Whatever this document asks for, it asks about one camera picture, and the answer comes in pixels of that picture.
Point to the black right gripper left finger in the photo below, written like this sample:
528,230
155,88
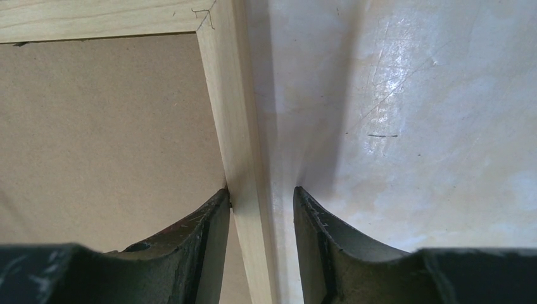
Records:
184,263

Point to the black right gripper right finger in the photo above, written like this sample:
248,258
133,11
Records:
339,264

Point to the brown cardboard backing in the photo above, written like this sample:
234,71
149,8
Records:
104,143

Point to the light wooden picture frame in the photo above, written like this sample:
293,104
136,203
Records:
221,29

